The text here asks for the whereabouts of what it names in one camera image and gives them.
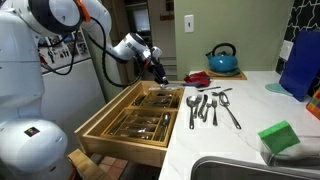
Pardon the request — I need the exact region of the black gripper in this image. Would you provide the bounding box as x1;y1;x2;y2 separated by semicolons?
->
148;56;170;87

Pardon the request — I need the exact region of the steel dinner knife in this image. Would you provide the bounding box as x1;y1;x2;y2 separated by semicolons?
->
164;81;202;89

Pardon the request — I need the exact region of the small steel knife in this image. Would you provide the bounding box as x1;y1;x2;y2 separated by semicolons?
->
196;85;222;93

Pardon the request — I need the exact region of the steel butter knife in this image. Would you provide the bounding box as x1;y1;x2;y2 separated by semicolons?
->
197;93;209;121

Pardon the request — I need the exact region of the wooden kitchen drawer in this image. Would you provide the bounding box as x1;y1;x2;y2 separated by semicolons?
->
73;79;187;168

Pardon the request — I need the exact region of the steel kitchen sink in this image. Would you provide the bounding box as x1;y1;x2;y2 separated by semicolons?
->
190;155;320;180

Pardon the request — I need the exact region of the steel cutlery pile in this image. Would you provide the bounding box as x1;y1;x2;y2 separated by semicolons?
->
122;118;160;125
116;124;158;132
159;112;173;143
147;95;174;101
112;131;156;141
146;99;173;105
131;94;147;108

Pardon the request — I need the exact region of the bamboo cutlery organizer tray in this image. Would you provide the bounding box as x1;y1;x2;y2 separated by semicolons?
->
128;87;186;111
100;106;180;148

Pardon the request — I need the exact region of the red cloth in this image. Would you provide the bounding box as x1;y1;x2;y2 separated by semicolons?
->
183;70;212;88

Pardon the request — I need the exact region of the steel tablespoon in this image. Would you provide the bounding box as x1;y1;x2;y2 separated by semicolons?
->
185;95;198;131

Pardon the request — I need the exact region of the small steel spoon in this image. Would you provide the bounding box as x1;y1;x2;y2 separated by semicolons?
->
210;87;234;98

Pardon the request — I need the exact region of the teal kettle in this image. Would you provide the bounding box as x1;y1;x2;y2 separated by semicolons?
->
205;42;240;75

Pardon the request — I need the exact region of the wooden trivet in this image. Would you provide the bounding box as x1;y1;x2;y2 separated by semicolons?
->
203;67;248;81

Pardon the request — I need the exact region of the white refrigerator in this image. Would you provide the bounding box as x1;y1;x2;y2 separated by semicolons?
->
37;28;108;141

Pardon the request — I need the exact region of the teal silicone mat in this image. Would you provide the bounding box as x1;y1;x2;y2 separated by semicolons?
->
264;82;295;98

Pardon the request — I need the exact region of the light wooden block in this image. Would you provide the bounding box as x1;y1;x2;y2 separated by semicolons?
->
67;148;105;180

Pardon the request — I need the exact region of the green sponge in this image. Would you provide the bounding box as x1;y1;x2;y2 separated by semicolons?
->
257;120;301;155

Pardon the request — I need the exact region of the colourful patterned board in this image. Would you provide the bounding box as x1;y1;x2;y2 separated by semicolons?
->
305;87;320;121

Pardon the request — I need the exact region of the clear sponge holder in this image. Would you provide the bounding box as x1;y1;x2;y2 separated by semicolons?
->
259;134;320;168

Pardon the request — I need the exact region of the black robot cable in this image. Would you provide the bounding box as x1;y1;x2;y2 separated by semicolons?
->
46;15;152;90

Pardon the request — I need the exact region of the white light switch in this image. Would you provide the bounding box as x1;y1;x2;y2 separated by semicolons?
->
183;14;195;34

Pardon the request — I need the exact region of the orange cable strap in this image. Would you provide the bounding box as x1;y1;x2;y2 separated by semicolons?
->
76;0;92;23

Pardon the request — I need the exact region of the white wall outlet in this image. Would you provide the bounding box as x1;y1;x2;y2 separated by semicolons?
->
278;39;295;62

